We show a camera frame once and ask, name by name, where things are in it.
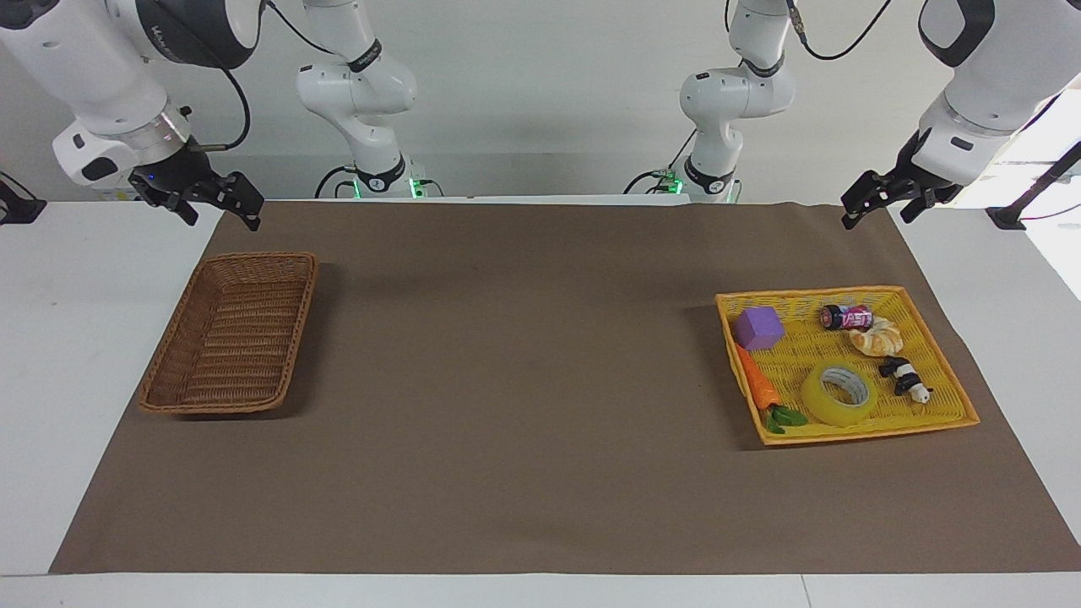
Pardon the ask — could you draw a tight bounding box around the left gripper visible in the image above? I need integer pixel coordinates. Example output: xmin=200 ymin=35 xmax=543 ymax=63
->
xmin=839 ymin=129 xmax=964 ymax=231

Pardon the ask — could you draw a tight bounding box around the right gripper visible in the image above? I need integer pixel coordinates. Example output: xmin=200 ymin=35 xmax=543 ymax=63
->
xmin=128 ymin=139 xmax=265 ymax=232

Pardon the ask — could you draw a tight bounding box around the brown wicker basket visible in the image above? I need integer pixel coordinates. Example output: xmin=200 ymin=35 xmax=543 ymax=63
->
xmin=138 ymin=251 xmax=321 ymax=417

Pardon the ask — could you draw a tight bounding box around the yellow woven basket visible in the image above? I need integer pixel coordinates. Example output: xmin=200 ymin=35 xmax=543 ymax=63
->
xmin=714 ymin=285 xmax=982 ymax=447

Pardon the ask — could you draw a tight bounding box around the yellow tape roll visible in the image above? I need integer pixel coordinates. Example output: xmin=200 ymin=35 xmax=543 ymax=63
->
xmin=800 ymin=361 xmax=880 ymax=428

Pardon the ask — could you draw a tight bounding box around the pink and black can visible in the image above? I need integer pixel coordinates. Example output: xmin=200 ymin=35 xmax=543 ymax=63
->
xmin=818 ymin=303 xmax=876 ymax=333

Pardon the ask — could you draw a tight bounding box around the black stand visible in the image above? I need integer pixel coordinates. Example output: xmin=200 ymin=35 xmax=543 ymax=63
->
xmin=0 ymin=171 xmax=48 ymax=226
xmin=986 ymin=142 xmax=1081 ymax=231

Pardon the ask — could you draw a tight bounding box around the toy croissant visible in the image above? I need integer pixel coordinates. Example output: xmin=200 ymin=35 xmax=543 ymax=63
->
xmin=848 ymin=318 xmax=905 ymax=358

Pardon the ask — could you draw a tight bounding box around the black and white panda toy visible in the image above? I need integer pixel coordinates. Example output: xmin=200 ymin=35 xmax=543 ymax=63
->
xmin=877 ymin=356 xmax=935 ymax=405

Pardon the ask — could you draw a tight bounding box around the purple cube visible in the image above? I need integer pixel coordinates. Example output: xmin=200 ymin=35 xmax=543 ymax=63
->
xmin=732 ymin=306 xmax=787 ymax=352

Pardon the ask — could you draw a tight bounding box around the orange toy carrot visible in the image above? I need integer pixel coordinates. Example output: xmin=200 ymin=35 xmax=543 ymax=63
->
xmin=736 ymin=344 xmax=810 ymax=436

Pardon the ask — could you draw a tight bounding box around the black cable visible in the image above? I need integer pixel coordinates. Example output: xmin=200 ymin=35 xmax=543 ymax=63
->
xmin=187 ymin=66 xmax=253 ymax=154
xmin=623 ymin=127 xmax=702 ymax=196
xmin=314 ymin=164 xmax=359 ymax=200
xmin=785 ymin=0 xmax=894 ymax=62
xmin=264 ymin=0 xmax=340 ymax=57

